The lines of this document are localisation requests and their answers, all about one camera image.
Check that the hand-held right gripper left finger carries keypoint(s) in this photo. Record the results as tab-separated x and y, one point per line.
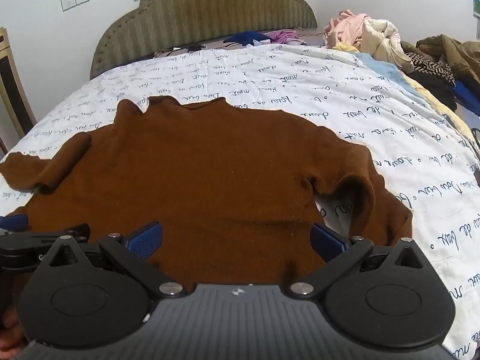
144	240

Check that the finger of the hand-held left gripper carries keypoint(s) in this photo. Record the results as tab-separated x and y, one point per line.
33	240
15	222

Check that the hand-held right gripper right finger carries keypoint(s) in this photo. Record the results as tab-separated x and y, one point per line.
329	238

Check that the brown knit sweater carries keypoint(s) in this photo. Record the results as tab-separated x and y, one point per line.
206	165

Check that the person's left hand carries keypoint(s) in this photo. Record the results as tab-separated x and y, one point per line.
10	326

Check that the white script printed blanket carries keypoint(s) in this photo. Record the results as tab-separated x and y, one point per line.
300	82

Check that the light blue blanket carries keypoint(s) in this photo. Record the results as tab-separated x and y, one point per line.
382	67

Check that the black cloth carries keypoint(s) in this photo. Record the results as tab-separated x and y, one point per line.
435	88

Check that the yellow cloth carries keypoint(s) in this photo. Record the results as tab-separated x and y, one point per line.
347	47

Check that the zigzag patterned cloth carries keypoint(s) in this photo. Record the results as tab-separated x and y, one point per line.
431	66

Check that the cream padded jacket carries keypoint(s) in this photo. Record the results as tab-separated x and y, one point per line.
386	45

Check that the purple cloth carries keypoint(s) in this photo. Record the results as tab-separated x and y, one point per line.
285	36

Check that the pink cloth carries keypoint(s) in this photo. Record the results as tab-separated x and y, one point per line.
347	28

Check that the olive coat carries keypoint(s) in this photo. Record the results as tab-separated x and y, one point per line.
453	50

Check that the olive upholstered bed headboard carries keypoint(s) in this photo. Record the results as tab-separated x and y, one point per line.
210	11

